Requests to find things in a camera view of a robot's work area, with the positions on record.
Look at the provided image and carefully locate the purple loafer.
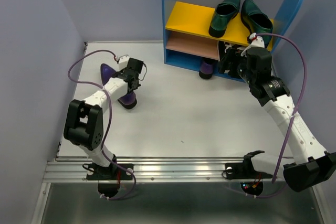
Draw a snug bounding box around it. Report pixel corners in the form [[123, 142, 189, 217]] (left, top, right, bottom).
[[198, 58, 218, 80], [100, 63, 137, 110]]

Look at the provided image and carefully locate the green loafer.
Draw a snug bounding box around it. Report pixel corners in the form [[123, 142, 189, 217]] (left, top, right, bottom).
[[240, 0, 273, 34], [208, 0, 241, 38]]

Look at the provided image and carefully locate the black sneaker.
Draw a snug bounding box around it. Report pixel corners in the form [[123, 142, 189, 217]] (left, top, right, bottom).
[[217, 41, 232, 61]]

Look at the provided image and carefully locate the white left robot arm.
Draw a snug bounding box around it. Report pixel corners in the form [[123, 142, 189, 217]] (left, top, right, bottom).
[[64, 56, 145, 180]]

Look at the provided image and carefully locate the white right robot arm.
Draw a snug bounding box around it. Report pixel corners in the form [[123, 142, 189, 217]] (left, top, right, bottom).
[[218, 47, 335, 192]]

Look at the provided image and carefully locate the blue and yellow shoe shelf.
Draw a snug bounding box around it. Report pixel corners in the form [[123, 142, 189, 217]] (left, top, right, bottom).
[[162, 0, 303, 71]]

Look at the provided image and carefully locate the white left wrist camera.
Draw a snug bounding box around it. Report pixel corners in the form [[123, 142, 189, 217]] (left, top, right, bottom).
[[118, 55, 130, 71]]

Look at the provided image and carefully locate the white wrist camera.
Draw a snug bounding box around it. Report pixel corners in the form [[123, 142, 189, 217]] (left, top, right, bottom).
[[240, 33, 265, 57], [118, 55, 130, 71]]

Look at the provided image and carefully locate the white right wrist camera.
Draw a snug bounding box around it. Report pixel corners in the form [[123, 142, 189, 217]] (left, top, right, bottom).
[[240, 33, 265, 57]]

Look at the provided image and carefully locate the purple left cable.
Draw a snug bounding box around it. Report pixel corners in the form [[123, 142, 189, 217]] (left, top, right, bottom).
[[68, 49, 137, 200]]

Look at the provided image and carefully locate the purple cable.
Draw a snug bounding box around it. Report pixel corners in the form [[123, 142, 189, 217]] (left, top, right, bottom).
[[223, 33, 308, 199], [68, 49, 137, 200]]

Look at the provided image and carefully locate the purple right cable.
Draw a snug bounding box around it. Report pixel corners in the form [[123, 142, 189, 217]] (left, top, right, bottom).
[[223, 33, 308, 199]]

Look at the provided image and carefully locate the aluminium mounting rail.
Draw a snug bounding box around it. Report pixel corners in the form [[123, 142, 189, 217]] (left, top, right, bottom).
[[43, 157, 243, 184]]

